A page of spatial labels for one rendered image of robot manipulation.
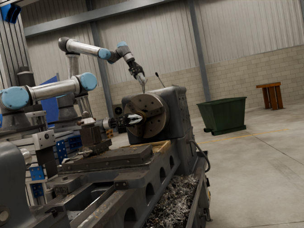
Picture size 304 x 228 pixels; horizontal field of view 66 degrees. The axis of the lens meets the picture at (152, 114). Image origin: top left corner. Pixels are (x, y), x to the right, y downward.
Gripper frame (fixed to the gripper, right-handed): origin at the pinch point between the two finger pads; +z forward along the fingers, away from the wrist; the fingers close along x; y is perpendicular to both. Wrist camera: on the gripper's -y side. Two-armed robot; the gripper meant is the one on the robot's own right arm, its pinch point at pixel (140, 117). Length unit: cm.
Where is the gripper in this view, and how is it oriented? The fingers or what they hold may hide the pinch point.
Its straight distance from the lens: 148.3
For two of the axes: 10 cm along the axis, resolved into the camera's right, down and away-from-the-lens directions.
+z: 9.3, -1.6, -3.2
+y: -3.1, 1.1, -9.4
